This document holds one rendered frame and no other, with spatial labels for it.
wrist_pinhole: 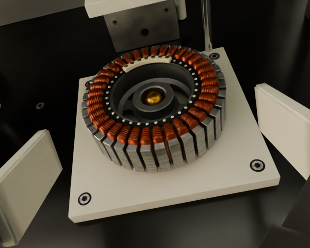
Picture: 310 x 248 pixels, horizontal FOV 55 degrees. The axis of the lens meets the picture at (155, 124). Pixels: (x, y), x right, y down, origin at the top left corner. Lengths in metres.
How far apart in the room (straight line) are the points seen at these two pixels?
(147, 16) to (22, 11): 0.22
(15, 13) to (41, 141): 0.33
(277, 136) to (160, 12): 0.21
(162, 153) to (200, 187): 0.04
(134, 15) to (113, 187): 0.18
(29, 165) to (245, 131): 0.15
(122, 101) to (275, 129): 0.13
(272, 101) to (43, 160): 0.13
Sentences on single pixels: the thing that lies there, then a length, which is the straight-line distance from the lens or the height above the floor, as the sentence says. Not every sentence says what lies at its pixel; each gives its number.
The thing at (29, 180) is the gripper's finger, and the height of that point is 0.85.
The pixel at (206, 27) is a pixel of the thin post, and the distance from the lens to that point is 0.29.
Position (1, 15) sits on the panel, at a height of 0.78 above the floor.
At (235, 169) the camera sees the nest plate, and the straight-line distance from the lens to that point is 0.22.
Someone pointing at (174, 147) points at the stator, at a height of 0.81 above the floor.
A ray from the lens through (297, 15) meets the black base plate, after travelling 0.38.
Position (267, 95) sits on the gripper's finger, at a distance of 0.17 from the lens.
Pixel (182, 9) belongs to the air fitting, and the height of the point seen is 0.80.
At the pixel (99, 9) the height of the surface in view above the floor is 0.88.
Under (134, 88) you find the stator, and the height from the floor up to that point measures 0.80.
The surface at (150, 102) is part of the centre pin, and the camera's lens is 0.23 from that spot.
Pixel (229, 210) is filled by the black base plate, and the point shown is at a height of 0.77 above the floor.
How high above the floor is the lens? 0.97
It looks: 49 degrees down
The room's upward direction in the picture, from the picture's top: 16 degrees counter-clockwise
